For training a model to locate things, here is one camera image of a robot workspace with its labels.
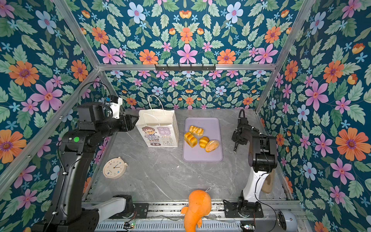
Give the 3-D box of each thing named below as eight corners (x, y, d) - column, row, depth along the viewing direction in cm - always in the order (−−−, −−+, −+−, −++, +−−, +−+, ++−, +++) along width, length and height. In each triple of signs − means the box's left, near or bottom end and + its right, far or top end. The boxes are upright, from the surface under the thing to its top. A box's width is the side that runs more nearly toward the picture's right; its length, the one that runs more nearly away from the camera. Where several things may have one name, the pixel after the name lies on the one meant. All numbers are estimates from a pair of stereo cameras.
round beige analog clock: (102, 179, 87) (99, 177, 84) (110, 159, 95) (107, 157, 92) (123, 179, 87) (120, 177, 84) (129, 159, 95) (127, 157, 92)
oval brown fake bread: (203, 149, 98) (203, 146, 95) (212, 140, 102) (212, 137, 99) (210, 155, 95) (211, 152, 92) (219, 146, 100) (219, 143, 97)
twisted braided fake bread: (188, 133, 106) (187, 130, 103) (190, 127, 109) (190, 125, 106) (202, 137, 103) (202, 134, 101) (204, 131, 107) (204, 128, 104)
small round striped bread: (197, 145, 100) (197, 143, 97) (202, 137, 104) (202, 134, 102) (204, 149, 98) (204, 146, 95) (209, 140, 103) (209, 137, 100)
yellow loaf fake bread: (192, 148, 98) (191, 143, 93) (183, 139, 103) (183, 134, 98) (197, 144, 101) (197, 139, 95) (189, 136, 105) (189, 130, 100)
